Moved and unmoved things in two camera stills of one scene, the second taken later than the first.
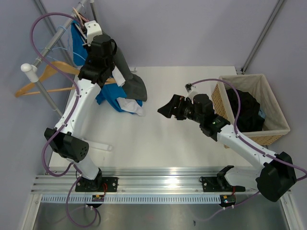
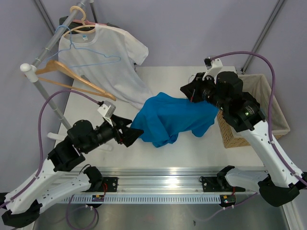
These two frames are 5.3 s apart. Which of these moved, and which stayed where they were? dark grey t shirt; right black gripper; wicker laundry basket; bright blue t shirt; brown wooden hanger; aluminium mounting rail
Moved: bright blue t shirt; right black gripper; brown wooden hanger; dark grey t shirt
Stayed: aluminium mounting rail; wicker laundry basket
